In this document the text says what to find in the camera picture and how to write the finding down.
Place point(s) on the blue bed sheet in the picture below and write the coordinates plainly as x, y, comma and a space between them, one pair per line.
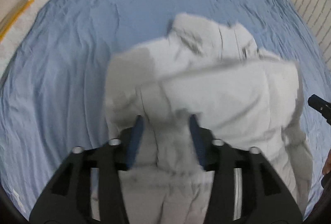
51, 99

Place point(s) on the person's right hand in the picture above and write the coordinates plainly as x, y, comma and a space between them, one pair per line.
327, 165

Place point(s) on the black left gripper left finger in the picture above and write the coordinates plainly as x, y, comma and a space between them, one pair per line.
67, 196

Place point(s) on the light grey puffer jacket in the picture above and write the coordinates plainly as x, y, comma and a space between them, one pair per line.
246, 95

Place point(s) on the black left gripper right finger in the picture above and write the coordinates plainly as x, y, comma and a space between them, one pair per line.
246, 188

